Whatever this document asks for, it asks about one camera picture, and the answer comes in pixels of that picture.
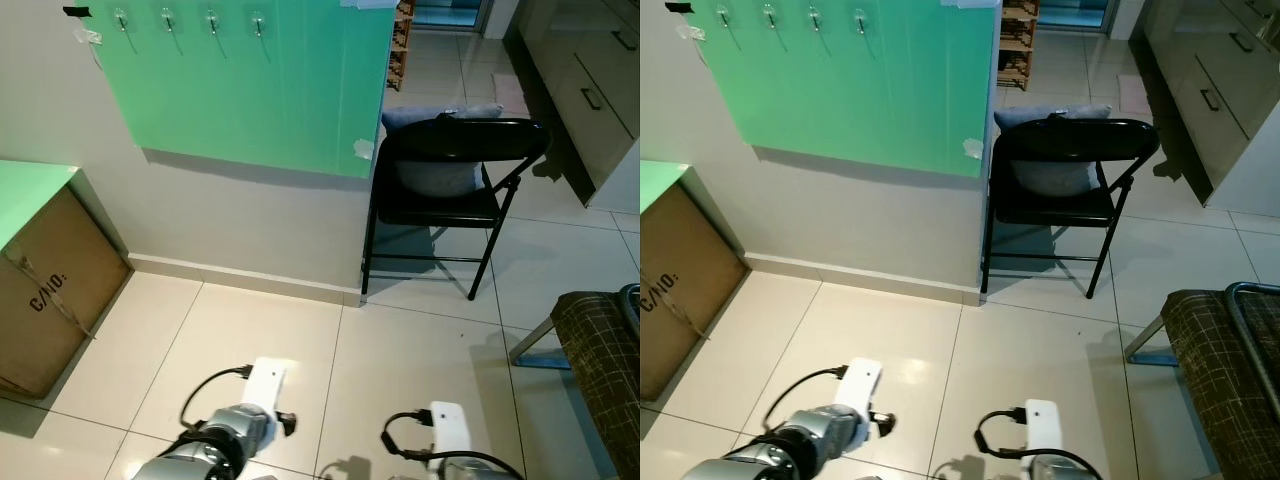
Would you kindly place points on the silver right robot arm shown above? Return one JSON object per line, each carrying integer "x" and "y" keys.
{"x": 1050, "y": 468}
{"x": 460, "y": 468}

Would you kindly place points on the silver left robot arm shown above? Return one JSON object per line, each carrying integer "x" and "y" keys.
{"x": 815, "y": 430}
{"x": 235, "y": 430}

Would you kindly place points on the clear adhesive metal hook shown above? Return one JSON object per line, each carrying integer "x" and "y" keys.
{"x": 814, "y": 18}
{"x": 257, "y": 23}
{"x": 860, "y": 19}
{"x": 769, "y": 16}
{"x": 120, "y": 18}
{"x": 722, "y": 14}
{"x": 167, "y": 18}
{"x": 212, "y": 21}

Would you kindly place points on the brown cardboard box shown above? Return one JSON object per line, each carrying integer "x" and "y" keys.
{"x": 50, "y": 290}
{"x": 685, "y": 300}

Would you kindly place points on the brown plaid bench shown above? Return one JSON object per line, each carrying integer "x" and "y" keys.
{"x": 600, "y": 370}
{"x": 1225, "y": 370}

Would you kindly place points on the white tape patch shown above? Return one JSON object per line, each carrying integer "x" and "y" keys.
{"x": 972, "y": 148}
{"x": 364, "y": 149}

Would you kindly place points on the grey pillow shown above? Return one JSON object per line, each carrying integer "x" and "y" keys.
{"x": 1050, "y": 178}
{"x": 440, "y": 178}

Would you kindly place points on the green sheet with clear hooks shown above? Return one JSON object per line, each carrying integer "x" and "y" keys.
{"x": 860, "y": 90}
{"x": 250, "y": 90}

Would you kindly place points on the black folding chair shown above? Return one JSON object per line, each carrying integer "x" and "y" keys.
{"x": 1080, "y": 140}
{"x": 470, "y": 140}

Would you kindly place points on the wooden rack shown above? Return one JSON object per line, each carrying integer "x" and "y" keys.
{"x": 1018, "y": 45}
{"x": 402, "y": 40}

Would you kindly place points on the crumpled white tape piece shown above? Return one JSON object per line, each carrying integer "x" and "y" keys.
{"x": 688, "y": 32}
{"x": 88, "y": 37}

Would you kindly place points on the grey drawer cabinet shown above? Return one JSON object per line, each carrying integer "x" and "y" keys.
{"x": 590, "y": 90}
{"x": 1220, "y": 90}

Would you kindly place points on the glass sliding door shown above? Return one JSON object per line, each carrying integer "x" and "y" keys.
{"x": 1075, "y": 10}
{"x": 450, "y": 10}

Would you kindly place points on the black tape strip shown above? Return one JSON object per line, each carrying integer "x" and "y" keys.
{"x": 76, "y": 11}
{"x": 679, "y": 7}

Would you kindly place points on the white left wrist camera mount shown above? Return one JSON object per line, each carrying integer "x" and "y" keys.
{"x": 265, "y": 385}
{"x": 860, "y": 385}

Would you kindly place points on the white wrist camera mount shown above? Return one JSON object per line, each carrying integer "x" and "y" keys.
{"x": 1042, "y": 425}
{"x": 447, "y": 425}
{"x": 860, "y": 385}
{"x": 265, "y": 385}

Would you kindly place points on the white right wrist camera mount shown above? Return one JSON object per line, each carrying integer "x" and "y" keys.
{"x": 447, "y": 425}
{"x": 1042, "y": 425}

